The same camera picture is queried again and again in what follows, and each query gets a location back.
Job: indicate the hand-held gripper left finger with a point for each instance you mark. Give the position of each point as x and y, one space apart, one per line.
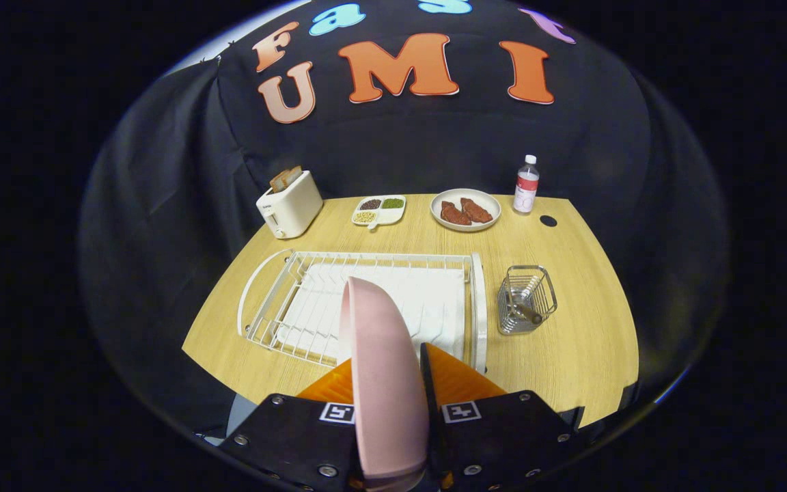
298 437

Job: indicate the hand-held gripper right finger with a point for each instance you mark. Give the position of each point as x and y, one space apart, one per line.
431 383

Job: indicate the pink plate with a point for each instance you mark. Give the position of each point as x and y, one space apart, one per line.
383 383

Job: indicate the white round meat plate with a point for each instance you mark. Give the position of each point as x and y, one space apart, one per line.
465 227

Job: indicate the white divided bean dish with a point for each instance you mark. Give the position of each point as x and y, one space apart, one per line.
380 213

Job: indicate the red meat piece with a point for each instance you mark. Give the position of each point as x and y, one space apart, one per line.
477 210
455 215

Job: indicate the black table grommet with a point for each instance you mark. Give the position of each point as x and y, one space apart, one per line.
548 221

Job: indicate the clear red-label bottle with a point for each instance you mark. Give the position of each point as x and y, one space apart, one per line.
525 188

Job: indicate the white toaster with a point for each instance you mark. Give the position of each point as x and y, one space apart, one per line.
294 208

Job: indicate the black backdrop cloth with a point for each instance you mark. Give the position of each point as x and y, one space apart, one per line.
400 143

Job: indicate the toast slices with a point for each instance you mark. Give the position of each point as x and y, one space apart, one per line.
285 178

